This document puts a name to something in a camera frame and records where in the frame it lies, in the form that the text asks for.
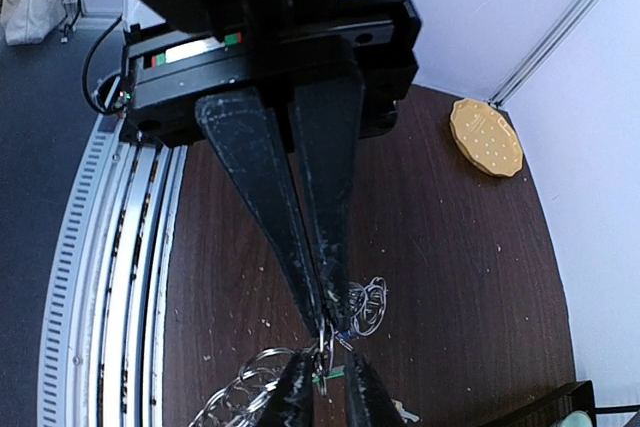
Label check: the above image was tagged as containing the metal disc with key rings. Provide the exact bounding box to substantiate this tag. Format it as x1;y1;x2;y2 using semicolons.
190;276;388;426

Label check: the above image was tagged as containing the celadon green bowl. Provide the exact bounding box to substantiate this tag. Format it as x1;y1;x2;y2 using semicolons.
560;411;593;427

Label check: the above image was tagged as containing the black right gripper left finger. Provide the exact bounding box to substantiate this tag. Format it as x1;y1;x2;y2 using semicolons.
256;349;317;427

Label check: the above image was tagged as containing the aluminium front rail base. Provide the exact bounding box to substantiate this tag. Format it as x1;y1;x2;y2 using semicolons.
36;116;187;426

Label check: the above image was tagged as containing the yellow dotted plate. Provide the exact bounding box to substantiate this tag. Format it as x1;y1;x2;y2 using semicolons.
449;98;524;177

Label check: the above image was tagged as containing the black wire dish rack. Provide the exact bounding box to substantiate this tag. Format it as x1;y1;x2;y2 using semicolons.
482;379;601;427

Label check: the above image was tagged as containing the green key tag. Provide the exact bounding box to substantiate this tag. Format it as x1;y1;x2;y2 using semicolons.
312;365;344;383

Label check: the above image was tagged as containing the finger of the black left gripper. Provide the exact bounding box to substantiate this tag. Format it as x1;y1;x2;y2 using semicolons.
194;88;320;337
292;74;364;327

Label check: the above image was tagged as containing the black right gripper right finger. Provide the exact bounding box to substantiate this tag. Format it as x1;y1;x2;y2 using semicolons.
344;352;404;427

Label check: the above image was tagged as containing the mixed colour key tag bunch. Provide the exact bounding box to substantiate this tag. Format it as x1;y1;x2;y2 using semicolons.
392;399;420;424

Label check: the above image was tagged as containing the left aluminium frame post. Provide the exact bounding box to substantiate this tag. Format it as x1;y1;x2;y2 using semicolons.
487;0;599;108

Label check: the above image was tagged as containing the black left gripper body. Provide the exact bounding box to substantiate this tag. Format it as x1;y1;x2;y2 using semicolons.
119;0;422;147

